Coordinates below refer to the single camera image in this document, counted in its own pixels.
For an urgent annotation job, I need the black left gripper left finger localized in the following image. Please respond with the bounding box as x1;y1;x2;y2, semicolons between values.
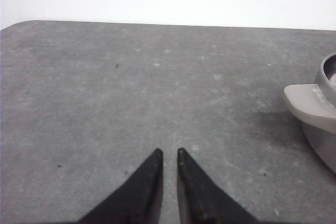
78;148;163;223

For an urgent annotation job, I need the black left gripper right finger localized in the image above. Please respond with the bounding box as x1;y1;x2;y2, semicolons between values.
177;148;258;223

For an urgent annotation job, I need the stainless steel steamer pot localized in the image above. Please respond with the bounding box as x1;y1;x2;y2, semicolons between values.
283;53;335;172

